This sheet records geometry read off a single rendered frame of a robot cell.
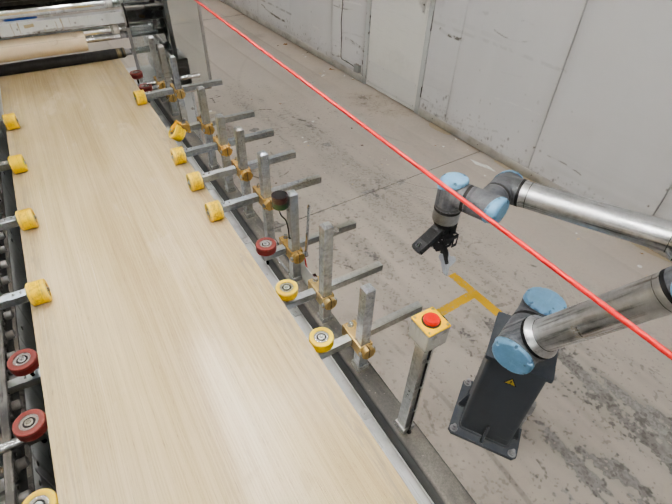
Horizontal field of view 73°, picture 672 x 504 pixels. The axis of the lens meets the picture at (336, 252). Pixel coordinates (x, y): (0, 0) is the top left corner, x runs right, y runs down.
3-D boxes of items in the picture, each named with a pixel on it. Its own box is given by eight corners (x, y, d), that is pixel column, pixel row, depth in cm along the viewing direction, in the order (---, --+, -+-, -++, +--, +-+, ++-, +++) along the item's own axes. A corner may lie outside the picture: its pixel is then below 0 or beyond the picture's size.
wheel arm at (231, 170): (293, 154, 225) (292, 148, 222) (296, 158, 223) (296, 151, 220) (193, 181, 205) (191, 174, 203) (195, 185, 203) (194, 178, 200)
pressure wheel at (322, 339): (312, 345, 157) (312, 323, 149) (335, 349, 156) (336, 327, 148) (306, 364, 151) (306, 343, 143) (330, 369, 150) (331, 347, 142)
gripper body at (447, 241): (456, 247, 163) (463, 220, 155) (438, 256, 159) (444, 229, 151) (441, 235, 168) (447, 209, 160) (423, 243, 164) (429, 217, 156)
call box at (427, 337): (428, 325, 120) (433, 305, 115) (445, 344, 116) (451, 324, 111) (406, 336, 117) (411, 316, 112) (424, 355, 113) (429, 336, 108)
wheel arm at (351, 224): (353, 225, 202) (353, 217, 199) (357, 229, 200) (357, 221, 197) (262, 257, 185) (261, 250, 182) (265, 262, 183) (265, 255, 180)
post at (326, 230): (326, 315, 181) (328, 219, 149) (330, 321, 179) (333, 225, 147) (318, 318, 180) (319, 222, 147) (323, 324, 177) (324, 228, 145)
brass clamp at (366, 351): (354, 327, 163) (355, 318, 160) (376, 355, 155) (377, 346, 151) (340, 334, 161) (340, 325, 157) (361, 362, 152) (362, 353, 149)
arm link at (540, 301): (558, 326, 178) (575, 295, 167) (542, 354, 168) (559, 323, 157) (521, 307, 185) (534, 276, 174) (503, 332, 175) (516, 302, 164)
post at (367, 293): (359, 371, 169) (369, 280, 137) (365, 378, 167) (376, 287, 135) (351, 375, 168) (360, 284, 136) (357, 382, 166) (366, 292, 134)
